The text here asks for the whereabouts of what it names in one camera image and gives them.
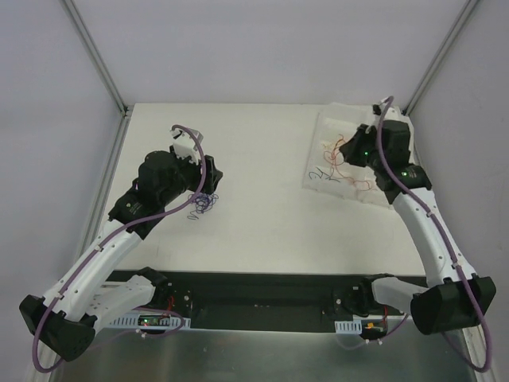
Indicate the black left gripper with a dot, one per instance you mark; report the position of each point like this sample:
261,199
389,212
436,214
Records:
211,173

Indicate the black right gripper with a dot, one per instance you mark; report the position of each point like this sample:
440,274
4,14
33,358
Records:
351,147

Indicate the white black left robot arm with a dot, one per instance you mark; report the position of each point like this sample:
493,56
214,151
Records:
69,315

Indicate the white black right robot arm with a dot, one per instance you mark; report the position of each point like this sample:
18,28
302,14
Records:
454,296

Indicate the white compartment tray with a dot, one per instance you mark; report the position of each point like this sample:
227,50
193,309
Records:
343,159

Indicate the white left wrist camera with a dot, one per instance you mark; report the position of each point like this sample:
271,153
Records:
184,146

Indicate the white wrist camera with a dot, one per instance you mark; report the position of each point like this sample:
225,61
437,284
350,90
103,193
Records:
184,146
382,114

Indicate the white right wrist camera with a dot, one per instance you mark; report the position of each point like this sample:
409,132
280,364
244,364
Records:
382,114

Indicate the aluminium left corner post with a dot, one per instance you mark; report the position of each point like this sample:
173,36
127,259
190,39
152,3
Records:
94,55

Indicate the aluminium corner post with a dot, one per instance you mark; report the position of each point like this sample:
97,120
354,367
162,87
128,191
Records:
445,48
94,55

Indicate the left white cable duct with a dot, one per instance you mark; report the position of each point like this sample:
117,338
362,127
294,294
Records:
145,321

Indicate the white cable duct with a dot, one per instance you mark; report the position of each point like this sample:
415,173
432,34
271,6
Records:
353,327
145,321

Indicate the right white cable duct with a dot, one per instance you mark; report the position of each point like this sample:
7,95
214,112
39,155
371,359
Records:
353,327

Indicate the aluminium right corner post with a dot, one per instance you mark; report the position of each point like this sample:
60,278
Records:
445,48

